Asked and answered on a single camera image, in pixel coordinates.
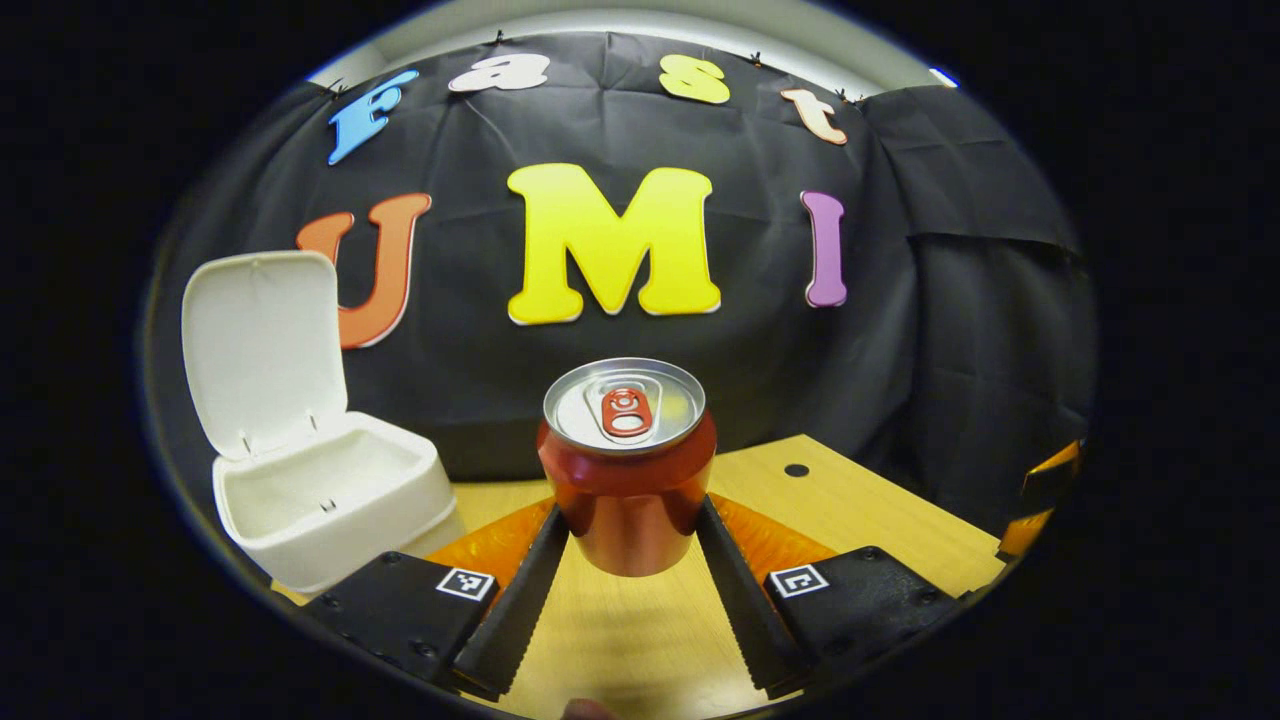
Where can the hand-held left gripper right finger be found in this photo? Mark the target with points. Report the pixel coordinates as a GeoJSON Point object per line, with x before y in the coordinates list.
{"type": "Point", "coordinates": [745, 610]}

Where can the wooden desktop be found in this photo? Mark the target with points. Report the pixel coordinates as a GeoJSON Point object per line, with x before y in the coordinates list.
{"type": "Point", "coordinates": [880, 530]}

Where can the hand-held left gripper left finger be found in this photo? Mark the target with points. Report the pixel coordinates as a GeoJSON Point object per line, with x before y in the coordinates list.
{"type": "Point", "coordinates": [520, 610]}

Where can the white desktop garbage bin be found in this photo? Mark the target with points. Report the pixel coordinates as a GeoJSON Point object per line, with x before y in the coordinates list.
{"type": "Point", "coordinates": [320, 500]}

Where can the red pop can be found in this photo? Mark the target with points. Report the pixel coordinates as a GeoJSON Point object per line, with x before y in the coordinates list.
{"type": "Point", "coordinates": [625, 500]}

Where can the black backdrop cloth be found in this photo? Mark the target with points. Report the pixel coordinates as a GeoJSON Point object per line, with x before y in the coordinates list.
{"type": "Point", "coordinates": [760, 350]}

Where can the ceiling light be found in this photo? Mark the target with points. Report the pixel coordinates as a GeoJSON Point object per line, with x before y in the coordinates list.
{"type": "Point", "coordinates": [943, 77]}

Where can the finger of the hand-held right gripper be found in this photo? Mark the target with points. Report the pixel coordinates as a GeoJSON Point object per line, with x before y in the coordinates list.
{"type": "Point", "coordinates": [1045, 490]}

